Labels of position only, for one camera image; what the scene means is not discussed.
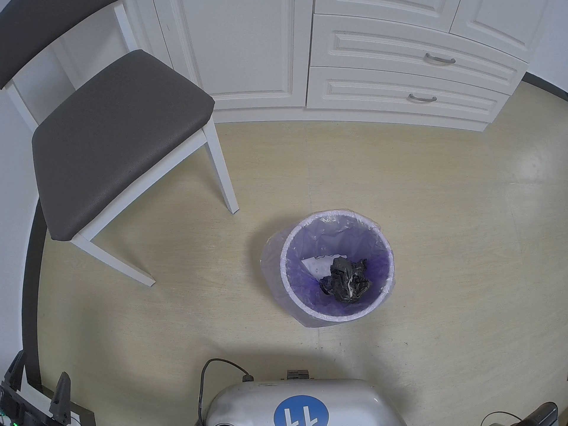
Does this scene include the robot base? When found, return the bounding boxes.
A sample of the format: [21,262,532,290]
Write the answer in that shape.
[205,369,406,426]

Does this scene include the white wardrobe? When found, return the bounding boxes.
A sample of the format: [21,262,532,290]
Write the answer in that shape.
[122,0,560,133]

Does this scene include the purple plastic bag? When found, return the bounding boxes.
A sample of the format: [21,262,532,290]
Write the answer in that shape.
[261,209,396,328]

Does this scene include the black cable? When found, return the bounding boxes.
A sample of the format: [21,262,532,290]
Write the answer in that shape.
[480,410,517,426]
[196,358,254,426]

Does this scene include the white trash bin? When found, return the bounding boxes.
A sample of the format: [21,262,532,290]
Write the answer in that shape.
[280,210,396,324]

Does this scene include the white printed paper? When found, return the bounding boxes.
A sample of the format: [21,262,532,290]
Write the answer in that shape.
[301,254,348,276]

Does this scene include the white chair grey cushions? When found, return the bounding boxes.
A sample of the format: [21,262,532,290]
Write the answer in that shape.
[0,0,240,288]

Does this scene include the black plastic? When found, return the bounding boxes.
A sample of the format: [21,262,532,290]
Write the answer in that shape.
[319,257,372,305]

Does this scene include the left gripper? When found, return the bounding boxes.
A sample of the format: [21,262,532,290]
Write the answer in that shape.
[0,350,72,426]

